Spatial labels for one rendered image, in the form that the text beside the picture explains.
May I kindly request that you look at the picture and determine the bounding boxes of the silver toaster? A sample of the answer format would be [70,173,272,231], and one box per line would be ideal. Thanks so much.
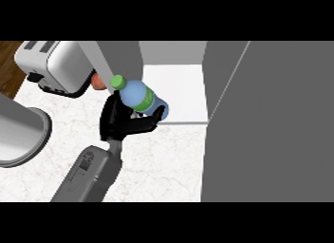
[14,41,98,100]

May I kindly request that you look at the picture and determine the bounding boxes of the small orange object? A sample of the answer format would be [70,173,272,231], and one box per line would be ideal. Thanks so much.
[91,72,108,91]

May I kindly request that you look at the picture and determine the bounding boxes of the grey cabinet with white shelf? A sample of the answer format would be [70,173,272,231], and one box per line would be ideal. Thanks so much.
[77,41,212,126]

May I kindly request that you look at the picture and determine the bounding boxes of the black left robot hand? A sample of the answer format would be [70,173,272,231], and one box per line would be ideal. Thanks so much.
[98,90,167,142]

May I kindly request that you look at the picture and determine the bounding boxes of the large pale grey pot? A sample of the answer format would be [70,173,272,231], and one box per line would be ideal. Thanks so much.
[0,84,54,169]

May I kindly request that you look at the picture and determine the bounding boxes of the flat dark grey cabinet door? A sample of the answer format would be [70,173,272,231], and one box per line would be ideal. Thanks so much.
[201,41,334,203]

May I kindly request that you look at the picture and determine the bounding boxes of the blue bottle with green cap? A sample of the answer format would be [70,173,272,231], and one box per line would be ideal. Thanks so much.
[110,74,172,122]

